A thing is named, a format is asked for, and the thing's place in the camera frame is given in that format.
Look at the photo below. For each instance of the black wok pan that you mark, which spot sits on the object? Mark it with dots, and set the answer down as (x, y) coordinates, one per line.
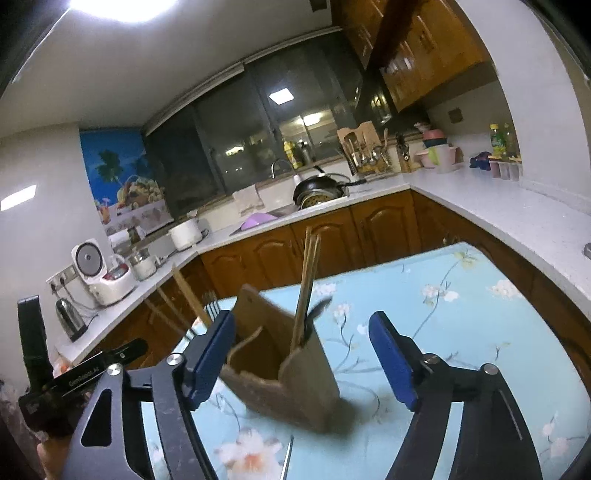
(324, 185)

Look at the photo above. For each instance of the wooden cabinets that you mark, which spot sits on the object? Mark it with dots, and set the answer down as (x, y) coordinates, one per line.
(417, 46)
(376, 232)

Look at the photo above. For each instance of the tropical beach poster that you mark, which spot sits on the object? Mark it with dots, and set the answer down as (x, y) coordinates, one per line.
(123, 185)

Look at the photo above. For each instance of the dark kitchen window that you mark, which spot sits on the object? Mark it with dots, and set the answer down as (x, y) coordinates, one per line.
(238, 133)

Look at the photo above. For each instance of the long wooden spoon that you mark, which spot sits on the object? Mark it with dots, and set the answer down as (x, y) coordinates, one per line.
(190, 297)

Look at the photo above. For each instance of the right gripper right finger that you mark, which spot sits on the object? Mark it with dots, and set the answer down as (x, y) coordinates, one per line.
(400, 358)

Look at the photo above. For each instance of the metal chopstick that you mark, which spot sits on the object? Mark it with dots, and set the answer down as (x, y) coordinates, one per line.
(286, 460)

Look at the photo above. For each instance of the small white cooker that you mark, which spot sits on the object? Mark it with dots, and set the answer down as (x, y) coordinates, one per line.
(143, 263)

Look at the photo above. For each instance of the metal fork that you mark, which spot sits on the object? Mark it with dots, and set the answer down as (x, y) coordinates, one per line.
(211, 305)

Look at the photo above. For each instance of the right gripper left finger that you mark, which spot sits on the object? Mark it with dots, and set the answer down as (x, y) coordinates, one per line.
(204, 357)

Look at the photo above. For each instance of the wooden chopstick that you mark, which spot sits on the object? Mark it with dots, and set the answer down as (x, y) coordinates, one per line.
(318, 242)
(309, 246)

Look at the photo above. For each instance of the metal spoon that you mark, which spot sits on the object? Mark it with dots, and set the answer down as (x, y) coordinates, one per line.
(313, 315)

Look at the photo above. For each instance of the green yellow bottle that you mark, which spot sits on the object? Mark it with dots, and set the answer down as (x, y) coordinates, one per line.
(498, 141)

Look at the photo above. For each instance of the white rice cooker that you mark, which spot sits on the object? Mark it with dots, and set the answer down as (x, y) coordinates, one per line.
(108, 280)

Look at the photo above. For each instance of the pastel stacked bowls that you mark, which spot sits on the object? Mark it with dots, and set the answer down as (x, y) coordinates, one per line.
(438, 153)

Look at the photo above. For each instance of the blue floral tablecloth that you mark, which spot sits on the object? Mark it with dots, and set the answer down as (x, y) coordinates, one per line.
(453, 302)

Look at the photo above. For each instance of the person's left hand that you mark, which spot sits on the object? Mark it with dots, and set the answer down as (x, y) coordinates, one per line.
(52, 454)

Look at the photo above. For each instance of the wooden lower cabinets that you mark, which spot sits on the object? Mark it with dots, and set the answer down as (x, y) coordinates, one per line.
(376, 232)

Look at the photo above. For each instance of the white round pot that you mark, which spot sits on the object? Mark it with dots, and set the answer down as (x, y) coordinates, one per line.
(185, 234)

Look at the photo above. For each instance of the purple cutting mat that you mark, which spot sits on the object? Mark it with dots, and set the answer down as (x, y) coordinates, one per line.
(257, 219)

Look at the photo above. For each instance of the steel electric kettle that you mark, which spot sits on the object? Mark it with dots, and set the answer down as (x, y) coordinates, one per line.
(70, 319)

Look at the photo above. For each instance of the wooden upper cabinets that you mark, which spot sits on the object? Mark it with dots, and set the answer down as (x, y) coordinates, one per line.
(417, 46)

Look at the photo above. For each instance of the wooden utensil holder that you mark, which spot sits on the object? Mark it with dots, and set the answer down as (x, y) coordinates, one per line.
(271, 377)

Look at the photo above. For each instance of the countertop utensil rack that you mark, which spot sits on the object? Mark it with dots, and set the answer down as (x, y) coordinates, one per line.
(364, 150)

